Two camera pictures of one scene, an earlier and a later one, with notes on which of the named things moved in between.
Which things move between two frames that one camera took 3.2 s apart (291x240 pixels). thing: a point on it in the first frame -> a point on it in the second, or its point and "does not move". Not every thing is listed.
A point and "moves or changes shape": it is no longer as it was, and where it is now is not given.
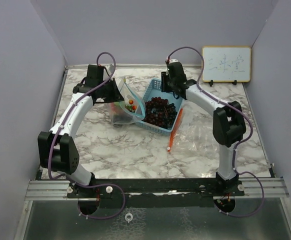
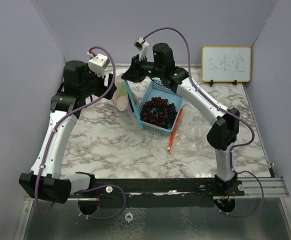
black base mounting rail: (177, 192) does not move
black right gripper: (164, 76) -> (133, 73)
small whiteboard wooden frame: (223, 64) does not move
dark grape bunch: (159, 111) does not move
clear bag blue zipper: (129, 111) moves or changes shape
